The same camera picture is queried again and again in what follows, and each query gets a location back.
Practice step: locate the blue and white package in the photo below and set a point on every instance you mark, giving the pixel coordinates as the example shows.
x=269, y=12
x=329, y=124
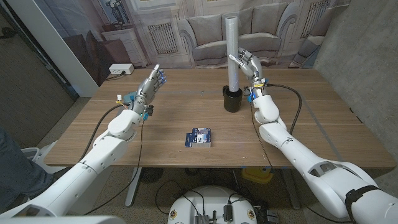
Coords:
x=200, y=138

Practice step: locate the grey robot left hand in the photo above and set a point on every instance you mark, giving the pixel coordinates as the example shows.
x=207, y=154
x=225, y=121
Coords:
x=147, y=90

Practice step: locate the white chair base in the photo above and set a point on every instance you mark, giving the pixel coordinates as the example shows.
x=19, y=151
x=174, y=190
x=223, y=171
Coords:
x=34, y=155

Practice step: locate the person's leg in jeans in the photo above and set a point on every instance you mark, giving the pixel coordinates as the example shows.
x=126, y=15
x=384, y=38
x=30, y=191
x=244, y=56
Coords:
x=18, y=177

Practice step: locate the black round floor object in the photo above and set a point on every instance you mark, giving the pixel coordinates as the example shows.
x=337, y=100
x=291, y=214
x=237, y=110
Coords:
x=152, y=175

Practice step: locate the yellow object under table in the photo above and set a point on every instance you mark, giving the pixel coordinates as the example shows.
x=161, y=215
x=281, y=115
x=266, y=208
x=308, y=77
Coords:
x=257, y=175

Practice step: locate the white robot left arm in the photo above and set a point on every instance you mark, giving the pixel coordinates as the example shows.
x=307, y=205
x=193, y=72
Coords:
x=87, y=168

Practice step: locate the white power strip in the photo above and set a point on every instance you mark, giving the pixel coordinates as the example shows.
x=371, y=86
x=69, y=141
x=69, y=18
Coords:
x=121, y=68

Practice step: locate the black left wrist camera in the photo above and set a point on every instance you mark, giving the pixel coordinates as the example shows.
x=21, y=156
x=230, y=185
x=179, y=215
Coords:
x=149, y=110

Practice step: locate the teal box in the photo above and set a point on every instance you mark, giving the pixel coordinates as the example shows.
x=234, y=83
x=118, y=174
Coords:
x=129, y=97

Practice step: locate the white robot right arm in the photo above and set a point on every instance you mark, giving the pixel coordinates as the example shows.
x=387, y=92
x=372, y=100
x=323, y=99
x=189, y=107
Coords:
x=298, y=155

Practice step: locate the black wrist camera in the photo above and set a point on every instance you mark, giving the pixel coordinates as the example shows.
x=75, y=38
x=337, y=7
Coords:
x=247, y=91
x=149, y=110

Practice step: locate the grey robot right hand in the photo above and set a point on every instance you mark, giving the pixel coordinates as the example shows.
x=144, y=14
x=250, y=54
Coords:
x=253, y=70

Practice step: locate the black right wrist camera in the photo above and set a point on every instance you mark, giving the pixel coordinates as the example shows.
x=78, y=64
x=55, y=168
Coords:
x=247, y=91

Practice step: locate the white table leg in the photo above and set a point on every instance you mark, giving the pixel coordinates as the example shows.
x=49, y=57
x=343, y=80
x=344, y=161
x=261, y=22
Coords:
x=134, y=186

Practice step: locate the printed living room backdrop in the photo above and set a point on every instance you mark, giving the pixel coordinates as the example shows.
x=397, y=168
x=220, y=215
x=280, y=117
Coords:
x=199, y=31

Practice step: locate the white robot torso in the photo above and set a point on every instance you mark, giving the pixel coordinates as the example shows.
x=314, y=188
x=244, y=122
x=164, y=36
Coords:
x=211, y=199

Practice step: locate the black mug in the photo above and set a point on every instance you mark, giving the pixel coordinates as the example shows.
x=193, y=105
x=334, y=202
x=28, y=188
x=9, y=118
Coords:
x=232, y=102

